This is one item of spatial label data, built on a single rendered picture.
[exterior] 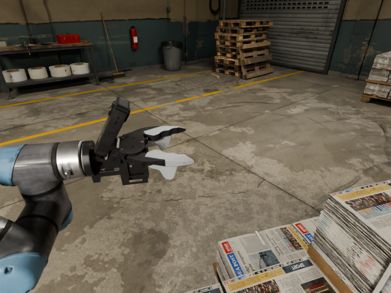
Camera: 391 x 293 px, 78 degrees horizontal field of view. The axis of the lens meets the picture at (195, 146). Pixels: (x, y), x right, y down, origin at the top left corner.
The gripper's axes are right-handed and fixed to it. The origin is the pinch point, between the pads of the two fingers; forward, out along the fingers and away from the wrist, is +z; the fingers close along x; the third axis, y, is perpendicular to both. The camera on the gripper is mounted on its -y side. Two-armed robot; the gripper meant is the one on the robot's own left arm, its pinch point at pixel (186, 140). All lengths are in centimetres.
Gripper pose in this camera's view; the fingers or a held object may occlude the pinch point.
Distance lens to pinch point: 50.3
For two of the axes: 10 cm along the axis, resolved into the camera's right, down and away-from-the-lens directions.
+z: 9.8, -0.9, 1.7
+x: 1.9, 5.9, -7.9
